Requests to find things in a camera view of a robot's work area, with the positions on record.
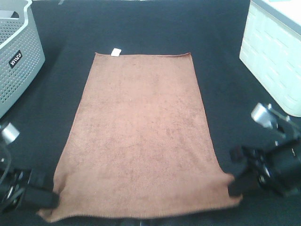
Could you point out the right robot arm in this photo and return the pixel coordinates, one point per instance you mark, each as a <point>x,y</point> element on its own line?
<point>270,119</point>

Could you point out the white woven storage bin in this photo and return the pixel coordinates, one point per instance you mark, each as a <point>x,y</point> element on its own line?
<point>271,50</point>

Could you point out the grey perforated laundry basket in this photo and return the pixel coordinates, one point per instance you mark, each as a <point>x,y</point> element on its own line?
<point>21,52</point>

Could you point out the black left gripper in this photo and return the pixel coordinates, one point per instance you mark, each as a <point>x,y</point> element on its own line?
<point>13,191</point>

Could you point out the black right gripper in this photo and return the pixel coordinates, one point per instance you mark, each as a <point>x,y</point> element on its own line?
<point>277,169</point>

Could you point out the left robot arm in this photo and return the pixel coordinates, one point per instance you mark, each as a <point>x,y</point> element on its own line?
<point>8,134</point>

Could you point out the brown towel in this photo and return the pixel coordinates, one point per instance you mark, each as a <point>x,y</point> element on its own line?
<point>139,145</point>

